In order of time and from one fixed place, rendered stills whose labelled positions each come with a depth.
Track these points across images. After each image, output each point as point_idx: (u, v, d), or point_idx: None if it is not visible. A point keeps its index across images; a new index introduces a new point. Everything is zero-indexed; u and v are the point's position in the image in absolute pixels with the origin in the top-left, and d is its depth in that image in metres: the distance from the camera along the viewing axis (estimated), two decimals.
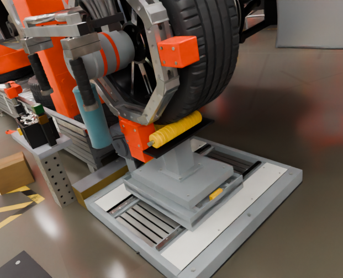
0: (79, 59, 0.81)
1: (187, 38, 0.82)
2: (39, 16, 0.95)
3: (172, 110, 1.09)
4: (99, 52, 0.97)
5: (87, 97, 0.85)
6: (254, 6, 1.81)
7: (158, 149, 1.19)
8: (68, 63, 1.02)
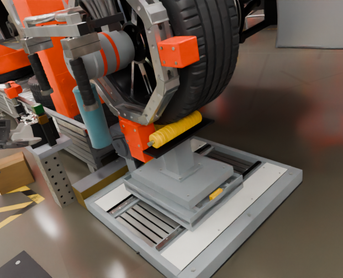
0: (79, 59, 0.81)
1: (187, 38, 0.82)
2: (39, 16, 0.95)
3: (172, 110, 1.09)
4: (99, 52, 0.97)
5: (87, 97, 0.85)
6: (254, 6, 1.81)
7: (158, 149, 1.19)
8: (68, 63, 1.02)
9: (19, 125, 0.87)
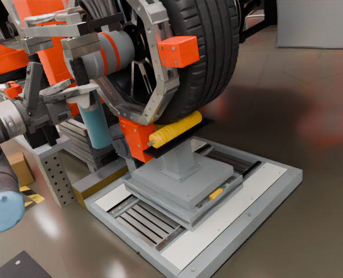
0: (79, 59, 0.81)
1: (187, 38, 0.82)
2: (39, 16, 0.95)
3: (172, 110, 1.09)
4: (99, 52, 0.97)
5: None
6: (254, 6, 1.81)
7: (158, 149, 1.19)
8: (68, 63, 1.02)
9: (82, 106, 0.81)
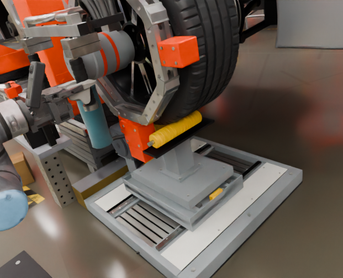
0: (79, 59, 0.81)
1: (188, 38, 0.82)
2: (39, 16, 0.95)
3: (172, 110, 1.09)
4: (99, 52, 0.97)
5: None
6: (254, 6, 1.81)
7: (158, 149, 1.19)
8: (68, 63, 1.02)
9: (83, 102, 0.84)
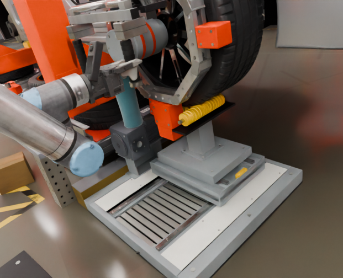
0: (129, 41, 0.93)
1: (223, 22, 0.94)
2: (87, 5, 1.06)
3: (201, 90, 1.21)
4: (140, 37, 1.09)
5: None
6: None
7: (186, 128, 1.31)
8: (110, 47, 1.13)
9: (131, 78, 0.95)
